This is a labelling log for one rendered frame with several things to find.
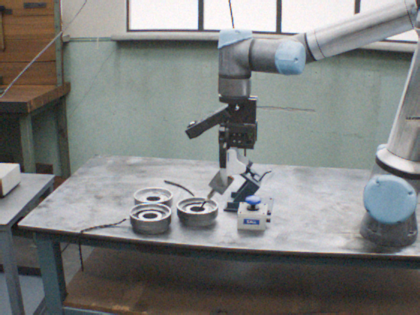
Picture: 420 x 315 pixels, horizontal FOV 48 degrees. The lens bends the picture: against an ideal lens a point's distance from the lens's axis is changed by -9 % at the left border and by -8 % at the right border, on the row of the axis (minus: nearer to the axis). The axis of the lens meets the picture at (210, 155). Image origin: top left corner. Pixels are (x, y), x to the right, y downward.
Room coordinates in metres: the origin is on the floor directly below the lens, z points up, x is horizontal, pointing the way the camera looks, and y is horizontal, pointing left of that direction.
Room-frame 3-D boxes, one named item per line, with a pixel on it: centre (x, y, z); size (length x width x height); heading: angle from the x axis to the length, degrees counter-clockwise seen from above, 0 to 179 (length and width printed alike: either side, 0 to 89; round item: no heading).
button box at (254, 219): (1.15, -0.11, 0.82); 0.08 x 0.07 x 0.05; 82
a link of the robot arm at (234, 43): (1.13, -0.05, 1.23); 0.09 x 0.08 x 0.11; 65
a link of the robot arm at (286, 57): (1.10, -0.15, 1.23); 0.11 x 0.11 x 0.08; 65
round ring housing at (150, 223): (1.13, 0.15, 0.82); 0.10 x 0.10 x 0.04
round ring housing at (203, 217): (1.18, 0.03, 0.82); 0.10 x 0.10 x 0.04
